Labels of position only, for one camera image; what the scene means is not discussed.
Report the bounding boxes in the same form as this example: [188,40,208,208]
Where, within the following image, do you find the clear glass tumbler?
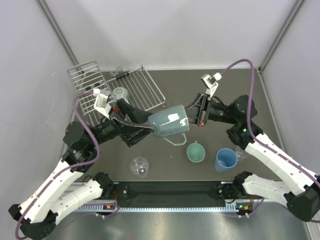
[130,156,150,178]

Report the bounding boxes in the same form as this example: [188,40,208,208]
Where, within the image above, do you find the metal wire dish rack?
[67,60,166,111]

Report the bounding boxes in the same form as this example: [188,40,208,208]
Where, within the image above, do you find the green teal mug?
[186,141,206,163]

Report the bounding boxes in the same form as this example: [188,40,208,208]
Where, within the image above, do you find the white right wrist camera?
[200,72,223,98]

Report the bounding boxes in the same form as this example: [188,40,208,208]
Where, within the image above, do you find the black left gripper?
[89,98,158,147]

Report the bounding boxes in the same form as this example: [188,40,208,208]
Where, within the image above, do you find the blue-grey ceramic mug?
[147,105,190,146]

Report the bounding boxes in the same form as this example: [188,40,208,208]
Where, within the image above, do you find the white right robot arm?
[185,93,320,222]

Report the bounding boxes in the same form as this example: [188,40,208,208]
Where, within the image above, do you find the clear wine glass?
[235,146,249,162]

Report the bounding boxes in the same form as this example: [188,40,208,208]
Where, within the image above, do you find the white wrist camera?
[200,72,223,98]
[93,88,112,119]

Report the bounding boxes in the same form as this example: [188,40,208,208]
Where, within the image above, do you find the grey round ceramic cup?
[112,87,130,104]

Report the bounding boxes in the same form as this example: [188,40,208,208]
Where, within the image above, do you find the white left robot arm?
[8,100,154,240]

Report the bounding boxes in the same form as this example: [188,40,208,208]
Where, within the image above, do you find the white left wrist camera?
[93,88,112,119]

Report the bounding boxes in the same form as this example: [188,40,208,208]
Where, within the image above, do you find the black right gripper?
[172,92,239,127]

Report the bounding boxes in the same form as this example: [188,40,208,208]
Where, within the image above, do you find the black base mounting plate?
[84,180,261,208]

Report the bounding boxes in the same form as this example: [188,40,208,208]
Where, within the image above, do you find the blue plastic cup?
[214,148,238,173]

